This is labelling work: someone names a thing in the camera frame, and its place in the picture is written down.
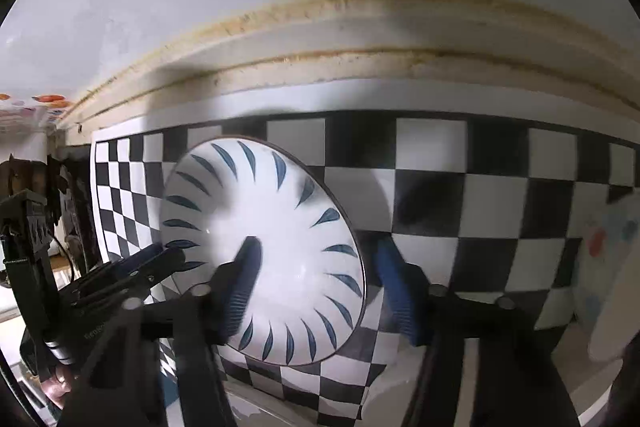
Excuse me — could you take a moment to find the colourful wall sticker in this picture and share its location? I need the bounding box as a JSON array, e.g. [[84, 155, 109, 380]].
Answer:
[[0, 93, 74, 128]]

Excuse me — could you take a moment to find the checkerboard mat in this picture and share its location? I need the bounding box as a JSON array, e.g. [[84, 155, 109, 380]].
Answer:
[[89, 78, 640, 427]]

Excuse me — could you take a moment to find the white blue-leaf plate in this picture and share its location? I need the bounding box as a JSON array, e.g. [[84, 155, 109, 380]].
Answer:
[[160, 136, 367, 366]]

